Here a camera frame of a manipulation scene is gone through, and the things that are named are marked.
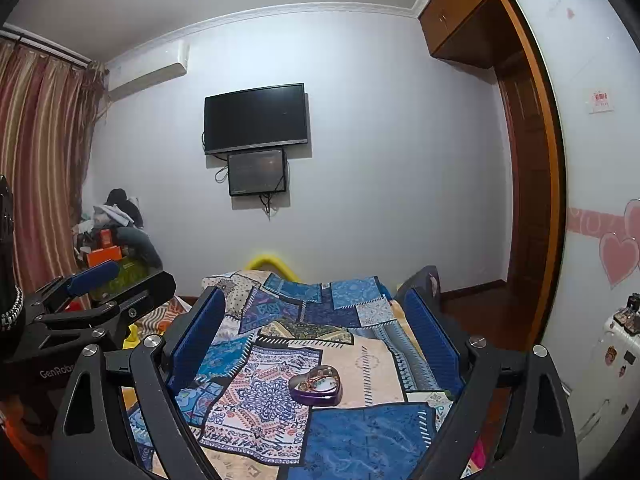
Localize white paper sticker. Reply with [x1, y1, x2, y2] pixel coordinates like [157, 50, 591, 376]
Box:
[587, 87, 614, 115]

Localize orange box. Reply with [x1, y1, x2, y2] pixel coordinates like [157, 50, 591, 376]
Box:
[85, 246, 124, 267]

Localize brown wooden door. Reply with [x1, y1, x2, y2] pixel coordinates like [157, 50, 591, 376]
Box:
[495, 55, 552, 322]

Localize orange striped bed sheet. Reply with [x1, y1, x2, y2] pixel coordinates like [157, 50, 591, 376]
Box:
[135, 297, 194, 337]

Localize yellow tube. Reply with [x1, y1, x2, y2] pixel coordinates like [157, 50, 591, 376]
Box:
[245, 254, 296, 279]

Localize silver wristband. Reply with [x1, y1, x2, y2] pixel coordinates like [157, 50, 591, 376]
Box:
[0, 285, 25, 332]

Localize patchwork printed blanket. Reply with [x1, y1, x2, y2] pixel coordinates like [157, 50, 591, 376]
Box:
[125, 270, 482, 480]

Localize purple heart-shaped tin box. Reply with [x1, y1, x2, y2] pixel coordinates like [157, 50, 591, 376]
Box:
[289, 365, 344, 405]

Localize green box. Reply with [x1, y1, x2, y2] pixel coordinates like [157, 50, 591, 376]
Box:
[107, 257, 152, 287]

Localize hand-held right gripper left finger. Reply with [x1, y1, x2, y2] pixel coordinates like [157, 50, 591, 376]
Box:
[49, 285, 227, 480]

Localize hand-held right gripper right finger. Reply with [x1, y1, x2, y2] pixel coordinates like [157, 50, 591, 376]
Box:
[402, 285, 581, 480]

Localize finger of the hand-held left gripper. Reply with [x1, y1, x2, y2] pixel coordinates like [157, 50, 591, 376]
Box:
[30, 270, 178, 358]
[24, 261, 122, 322]

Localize black wall television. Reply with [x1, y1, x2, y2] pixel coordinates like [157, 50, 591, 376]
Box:
[204, 83, 309, 156]

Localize striped curtain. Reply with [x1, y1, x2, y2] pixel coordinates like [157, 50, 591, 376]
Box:
[0, 40, 109, 307]

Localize dark grey pillow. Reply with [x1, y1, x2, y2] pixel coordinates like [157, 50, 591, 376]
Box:
[395, 266, 444, 307]

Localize black television cable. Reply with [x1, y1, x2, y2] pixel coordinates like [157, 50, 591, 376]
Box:
[201, 130, 230, 184]

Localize white sliding door with hearts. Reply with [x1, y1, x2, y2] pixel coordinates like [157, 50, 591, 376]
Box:
[510, 0, 640, 411]

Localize curtain rod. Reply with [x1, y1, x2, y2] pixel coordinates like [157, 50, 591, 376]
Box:
[0, 27, 102, 69]

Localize pile of clothes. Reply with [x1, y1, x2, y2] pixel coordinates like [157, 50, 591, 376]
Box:
[75, 188, 164, 271]

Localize wooden overhead cabinet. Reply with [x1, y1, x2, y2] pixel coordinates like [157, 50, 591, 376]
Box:
[419, 0, 537, 69]

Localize small clutter on suitcase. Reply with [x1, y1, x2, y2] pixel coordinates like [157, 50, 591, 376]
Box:
[614, 292, 640, 337]

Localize white air conditioner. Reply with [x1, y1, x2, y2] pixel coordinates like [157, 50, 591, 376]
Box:
[105, 41, 191, 94]

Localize white suitcase with stickers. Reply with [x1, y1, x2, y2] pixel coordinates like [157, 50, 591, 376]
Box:
[572, 312, 640, 462]

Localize small black wall monitor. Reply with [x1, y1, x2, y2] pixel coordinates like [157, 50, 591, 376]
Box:
[227, 148, 288, 197]

